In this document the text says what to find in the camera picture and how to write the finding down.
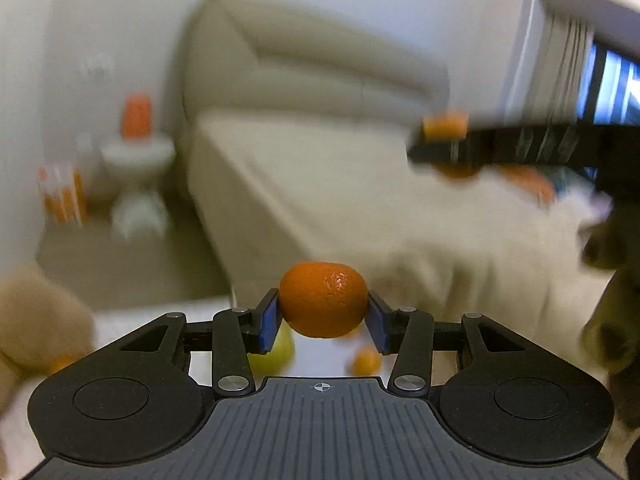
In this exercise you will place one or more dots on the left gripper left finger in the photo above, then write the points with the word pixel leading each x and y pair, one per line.
pixel 238 334

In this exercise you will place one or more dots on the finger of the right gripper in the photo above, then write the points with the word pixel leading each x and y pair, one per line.
pixel 599 146

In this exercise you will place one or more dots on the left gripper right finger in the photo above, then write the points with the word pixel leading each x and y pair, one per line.
pixel 408 336

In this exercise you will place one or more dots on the yellow-green guava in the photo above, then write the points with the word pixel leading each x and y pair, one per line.
pixel 277 359

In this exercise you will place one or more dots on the small kumquat orange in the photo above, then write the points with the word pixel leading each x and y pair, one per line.
pixel 366 362

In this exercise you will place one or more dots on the orange mandarin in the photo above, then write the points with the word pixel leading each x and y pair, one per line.
pixel 323 299
pixel 446 130

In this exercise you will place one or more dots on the large oval orange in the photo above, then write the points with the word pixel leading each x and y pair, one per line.
pixel 62 362

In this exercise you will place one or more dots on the black gloved right hand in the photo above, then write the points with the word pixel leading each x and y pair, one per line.
pixel 611 336

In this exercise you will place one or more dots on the dark framed window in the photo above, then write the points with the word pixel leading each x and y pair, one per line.
pixel 609 91

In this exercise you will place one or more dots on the beige window curtain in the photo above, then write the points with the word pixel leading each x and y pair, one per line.
pixel 548 72

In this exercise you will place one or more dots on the white round side table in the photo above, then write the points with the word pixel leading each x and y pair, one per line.
pixel 137 166

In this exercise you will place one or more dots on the brown teddy bear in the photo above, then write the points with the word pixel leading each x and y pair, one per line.
pixel 40 321

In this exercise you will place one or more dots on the beige sofa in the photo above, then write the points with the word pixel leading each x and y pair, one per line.
pixel 295 134

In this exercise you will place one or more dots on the orange bear figurine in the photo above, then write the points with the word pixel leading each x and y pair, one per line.
pixel 137 117

